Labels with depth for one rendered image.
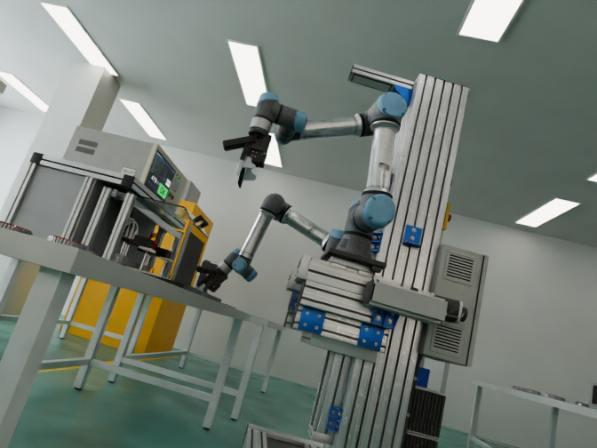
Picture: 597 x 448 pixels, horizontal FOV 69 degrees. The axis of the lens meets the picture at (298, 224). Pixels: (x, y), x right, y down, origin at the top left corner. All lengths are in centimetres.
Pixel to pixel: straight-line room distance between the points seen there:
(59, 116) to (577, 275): 792
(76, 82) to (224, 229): 309
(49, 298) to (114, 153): 117
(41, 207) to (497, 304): 679
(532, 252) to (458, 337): 619
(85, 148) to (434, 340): 168
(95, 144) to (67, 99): 431
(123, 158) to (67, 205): 31
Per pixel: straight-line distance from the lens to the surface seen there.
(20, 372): 100
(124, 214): 179
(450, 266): 193
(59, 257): 94
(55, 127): 628
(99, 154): 208
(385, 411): 189
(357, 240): 167
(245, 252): 225
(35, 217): 196
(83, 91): 636
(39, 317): 98
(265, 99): 163
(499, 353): 763
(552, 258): 816
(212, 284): 241
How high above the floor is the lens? 70
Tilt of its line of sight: 14 degrees up
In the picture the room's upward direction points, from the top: 16 degrees clockwise
